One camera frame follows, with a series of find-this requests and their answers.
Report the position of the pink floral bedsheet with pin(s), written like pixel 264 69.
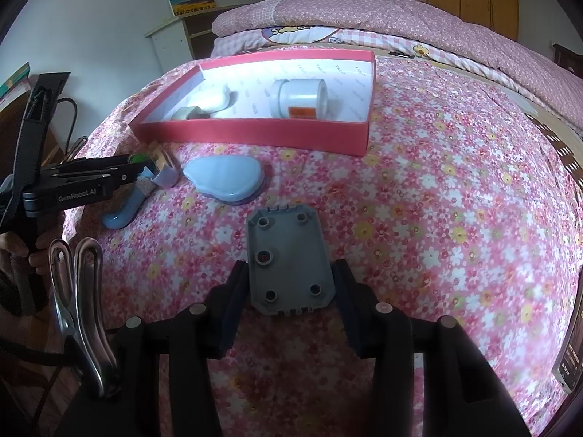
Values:
pixel 432 218

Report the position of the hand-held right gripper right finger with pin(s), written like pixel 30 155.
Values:
pixel 350 314

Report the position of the white shelf desk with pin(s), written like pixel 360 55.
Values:
pixel 171 38

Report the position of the dark wooden headboard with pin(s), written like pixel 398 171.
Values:
pixel 569 61

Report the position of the pink checked cartoon pillow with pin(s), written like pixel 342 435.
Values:
pixel 296 36

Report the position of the teal book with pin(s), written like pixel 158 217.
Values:
pixel 13 77

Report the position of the person's left hand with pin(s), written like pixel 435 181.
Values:
pixel 43 259

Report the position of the folded pink quilt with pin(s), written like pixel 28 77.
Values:
pixel 432 27

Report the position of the beige bed mat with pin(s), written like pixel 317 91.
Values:
pixel 562 145

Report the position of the white plastic case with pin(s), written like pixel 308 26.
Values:
pixel 212 100

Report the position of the white orange-label pill bottle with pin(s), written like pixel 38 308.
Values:
pixel 298 98

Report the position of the grey toy building plate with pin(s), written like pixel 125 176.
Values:
pixel 291 259

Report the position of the metal spring clip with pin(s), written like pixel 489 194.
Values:
pixel 86 327

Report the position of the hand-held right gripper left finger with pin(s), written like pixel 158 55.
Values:
pixel 232 309

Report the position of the brown and blue toy piece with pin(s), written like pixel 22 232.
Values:
pixel 166 175

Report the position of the light blue teardrop case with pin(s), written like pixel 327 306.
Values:
pixel 223 177

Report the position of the green-capped doll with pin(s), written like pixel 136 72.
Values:
pixel 136 158

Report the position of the blue dress figurine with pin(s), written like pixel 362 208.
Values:
pixel 125 211

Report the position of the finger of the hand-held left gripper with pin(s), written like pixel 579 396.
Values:
pixel 114 177
pixel 91 164

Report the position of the pink cardboard box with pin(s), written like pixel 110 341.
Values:
pixel 255 134

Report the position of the black smartphone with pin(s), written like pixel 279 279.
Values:
pixel 571 359

